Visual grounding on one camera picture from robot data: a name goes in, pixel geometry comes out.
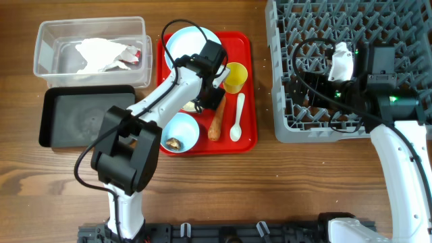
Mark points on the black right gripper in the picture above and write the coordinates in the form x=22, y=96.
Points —
x=306, y=91

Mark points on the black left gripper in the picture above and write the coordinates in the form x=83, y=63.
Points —
x=213, y=102

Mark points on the mint green bowl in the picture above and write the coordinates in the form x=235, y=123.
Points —
x=190, y=107

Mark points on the orange carrot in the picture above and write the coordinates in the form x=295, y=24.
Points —
x=214, y=131

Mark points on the yellow plastic cup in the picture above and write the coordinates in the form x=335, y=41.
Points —
x=238, y=75

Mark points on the light blue bowl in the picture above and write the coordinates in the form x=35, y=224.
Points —
x=183, y=127

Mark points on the brown food scrap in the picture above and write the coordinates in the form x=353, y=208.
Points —
x=173, y=144

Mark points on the light blue plate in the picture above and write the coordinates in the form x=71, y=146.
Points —
x=187, y=41

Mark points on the white paper napkin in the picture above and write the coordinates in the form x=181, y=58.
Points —
x=101, y=55

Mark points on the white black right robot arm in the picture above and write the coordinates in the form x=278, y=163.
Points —
x=363, y=82

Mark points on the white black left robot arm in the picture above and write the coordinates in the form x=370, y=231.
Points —
x=126, y=152

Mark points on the grey dishwasher rack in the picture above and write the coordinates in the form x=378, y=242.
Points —
x=404, y=24

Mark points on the clear plastic waste bin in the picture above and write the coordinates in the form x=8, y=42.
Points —
x=57, y=61

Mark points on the black food waste tray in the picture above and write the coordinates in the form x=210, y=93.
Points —
x=72, y=116

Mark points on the white plastic spoon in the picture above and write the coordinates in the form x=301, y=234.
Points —
x=236, y=131

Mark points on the red serving tray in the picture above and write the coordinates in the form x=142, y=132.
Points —
x=238, y=48

